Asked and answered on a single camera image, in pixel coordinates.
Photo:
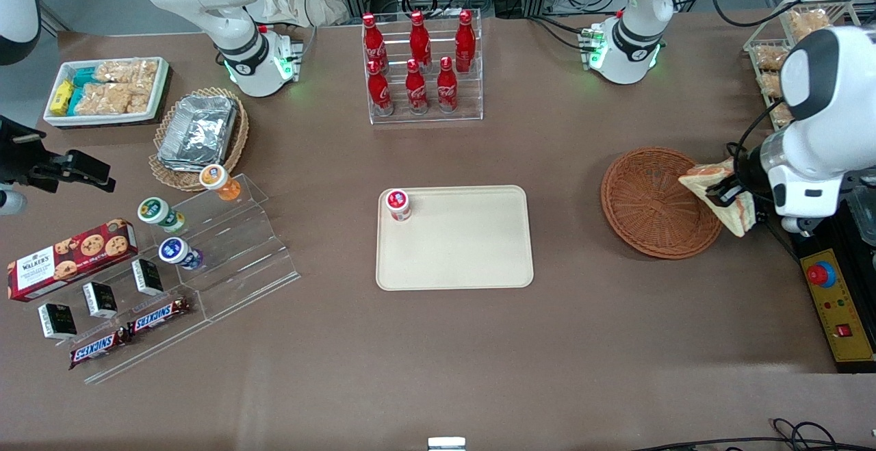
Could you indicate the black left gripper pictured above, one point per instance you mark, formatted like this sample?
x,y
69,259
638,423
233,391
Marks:
x,y
746,172

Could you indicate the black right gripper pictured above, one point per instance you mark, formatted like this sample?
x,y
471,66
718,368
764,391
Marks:
x,y
20,157

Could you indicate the triangular sandwich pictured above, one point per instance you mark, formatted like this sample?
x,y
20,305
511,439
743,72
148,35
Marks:
x,y
705,181

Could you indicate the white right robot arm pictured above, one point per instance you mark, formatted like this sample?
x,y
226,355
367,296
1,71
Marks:
x,y
219,27

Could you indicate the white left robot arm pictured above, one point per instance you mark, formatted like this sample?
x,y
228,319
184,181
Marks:
x,y
640,27

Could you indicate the brown wicker basket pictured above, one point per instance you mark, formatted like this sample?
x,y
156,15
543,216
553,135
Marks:
x,y
650,204

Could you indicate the light wicker basket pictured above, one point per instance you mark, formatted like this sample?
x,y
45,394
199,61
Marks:
x,y
233,143

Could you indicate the beige plastic tray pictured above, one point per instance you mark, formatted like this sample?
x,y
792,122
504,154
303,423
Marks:
x,y
465,246

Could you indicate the white rectangular bin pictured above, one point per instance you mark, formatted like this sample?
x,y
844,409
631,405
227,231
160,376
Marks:
x,y
55,119

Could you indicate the teal snack packet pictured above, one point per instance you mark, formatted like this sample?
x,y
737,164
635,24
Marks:
x,y
76,102
85,76

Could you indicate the clear rice cracker pack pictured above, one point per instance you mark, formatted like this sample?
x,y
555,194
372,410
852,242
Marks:
x,y
126,71
113,98

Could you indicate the yellow snack packet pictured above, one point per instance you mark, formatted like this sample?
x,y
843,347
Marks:
x,y
61,96

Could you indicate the green lid gum bottle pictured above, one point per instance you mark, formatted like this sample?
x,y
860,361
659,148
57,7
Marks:
x,y
156,210

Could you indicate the bagged pastry snack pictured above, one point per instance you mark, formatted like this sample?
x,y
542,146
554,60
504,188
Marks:
x,y
780,116
770,58
807,23
770,85

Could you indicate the red Walkers cookie box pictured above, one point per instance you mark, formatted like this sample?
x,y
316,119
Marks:
x,y
68,263

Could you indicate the black base box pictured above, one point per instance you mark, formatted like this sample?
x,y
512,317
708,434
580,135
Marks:
x,y
821,239

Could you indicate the stacked aluminium foil containers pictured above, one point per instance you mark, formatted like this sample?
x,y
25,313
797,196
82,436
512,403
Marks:
x,y
198,129

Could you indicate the blue lid gum bottle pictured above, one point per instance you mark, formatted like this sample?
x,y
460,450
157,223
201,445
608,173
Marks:
x,y
175,251

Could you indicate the small black snack box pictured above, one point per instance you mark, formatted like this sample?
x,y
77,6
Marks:
x,y
57,321
100,300
147,277

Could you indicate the orange lid gum bottle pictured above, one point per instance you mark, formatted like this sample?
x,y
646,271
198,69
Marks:
x,y
215,178

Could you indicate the Snickers chocolate bar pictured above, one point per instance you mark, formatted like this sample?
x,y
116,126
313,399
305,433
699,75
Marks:
x,y
159,315
96,348

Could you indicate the yellow emergency stop box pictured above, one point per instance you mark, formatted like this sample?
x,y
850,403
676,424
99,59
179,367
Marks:
x,y
838,314

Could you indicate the clear acrylic stepped stand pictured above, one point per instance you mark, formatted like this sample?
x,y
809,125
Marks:
x,y
239,259

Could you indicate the clear acrylic bottle rack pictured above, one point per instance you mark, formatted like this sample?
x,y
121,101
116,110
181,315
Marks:
x,y
472,95

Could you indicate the red cola bottle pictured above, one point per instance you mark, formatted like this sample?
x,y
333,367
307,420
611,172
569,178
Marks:
x,y
465,40
378,89
447,86
419,39
415,89
373,40

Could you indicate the red lid gum bottle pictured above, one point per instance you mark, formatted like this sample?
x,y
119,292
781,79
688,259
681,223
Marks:
x,y
397,203

